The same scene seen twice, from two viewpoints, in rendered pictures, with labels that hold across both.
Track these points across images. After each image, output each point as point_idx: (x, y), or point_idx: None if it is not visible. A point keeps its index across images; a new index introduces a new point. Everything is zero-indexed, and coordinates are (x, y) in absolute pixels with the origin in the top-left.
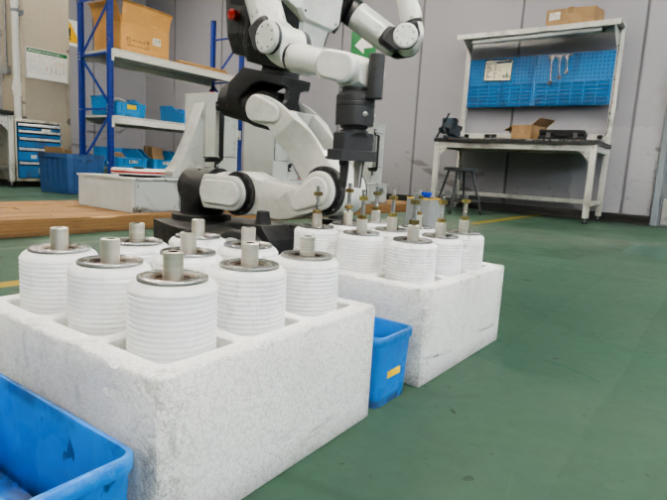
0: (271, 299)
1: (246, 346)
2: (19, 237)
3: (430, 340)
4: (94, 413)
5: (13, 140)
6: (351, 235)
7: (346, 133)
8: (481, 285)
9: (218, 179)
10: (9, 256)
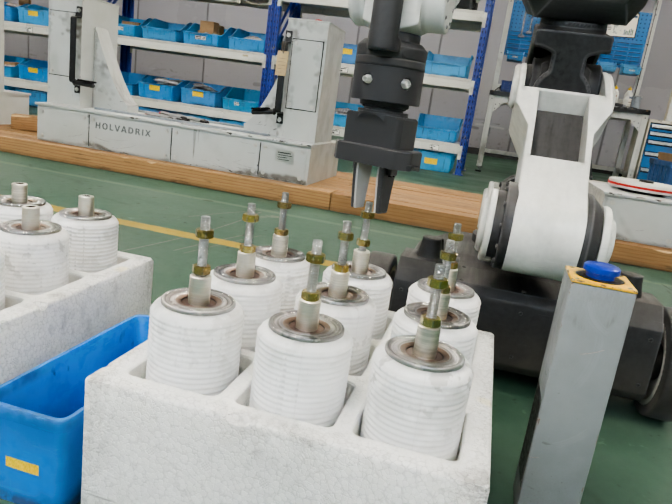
0: None
1: None
2: (443, 231)
3: (106, 473)
4: None
5: (641, 143)
6: (213, 270)
7: (350, 113)
8: (331, 473)
9: (488, 189)
10: (375, 240)
